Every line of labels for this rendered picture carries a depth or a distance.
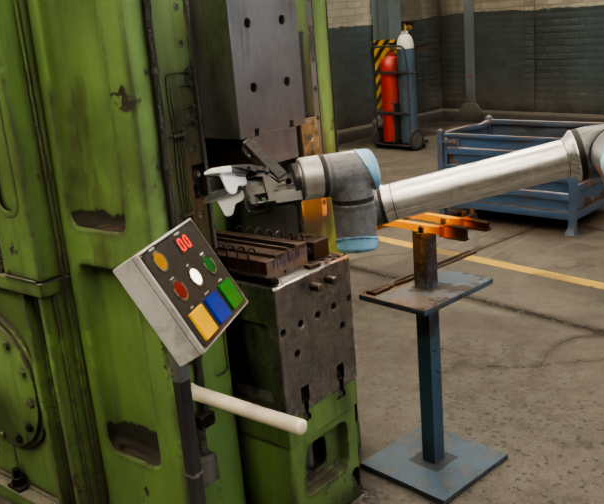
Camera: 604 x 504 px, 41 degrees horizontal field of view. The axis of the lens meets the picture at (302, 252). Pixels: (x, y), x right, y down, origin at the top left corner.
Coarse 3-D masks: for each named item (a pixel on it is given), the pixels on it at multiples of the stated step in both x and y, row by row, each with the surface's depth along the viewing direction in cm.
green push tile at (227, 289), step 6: (222, 282) 214; (228, 282) 217; (222, 288) 212; (228, 288) 215; (234, 288) 218; (222, 294) 212; (228, 294) 213; (234, 294) 216; (228, 300) 212; (234, 300) 214; (240, 300) 217; (234, 306) 213
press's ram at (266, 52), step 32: (192, 0) 232; (224, 0) 224; (256, 0) 233; (288, 0) 243; (192, 32) 235; (224, 32) 227; (256, 32) 234; (288, 32) 245; (224, 64) 231; (256, 64) 236; (288, 64) 247; (224, 96) 234; (256, 96) 237; (288, 96) 248; (224, 128) 238; (256, 128) 239
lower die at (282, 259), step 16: (224, 240) 273; (240, 240) 269; (272, 240) 265; (288, 240) 267; (224, 256) 260; (240, 256) 258; (256, 256) 256; (272, 256) 253; (288, 256) 257; (304, 256) 264; (256, 272) 253; (272, 272) 252; (288, 272) 258
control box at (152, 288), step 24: (168, 240) 203; (192, 240) 214; (144, 264) 189; (168, 264) 198; (192, 264) 207; (216, 264) 218; (144, 288) 190; (168, 288) 192; (192, 288) 201; (216, 288) 211; (144, 312) 192; (168, 312) 190; (168, 336) 192; (192, 336) 191; (216, 336) 199
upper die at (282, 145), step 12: (276, 132) 246; (288, 132) 250; (216, 144) 249; (228, 144) 245; (240, 144) 242; (264, 144) 243; (276, 144) 247; (288, 144) 251; (216, 156) 250; (228, 156) 247; (240, 156) 244; (276, 156) 247; (288, 156) 252
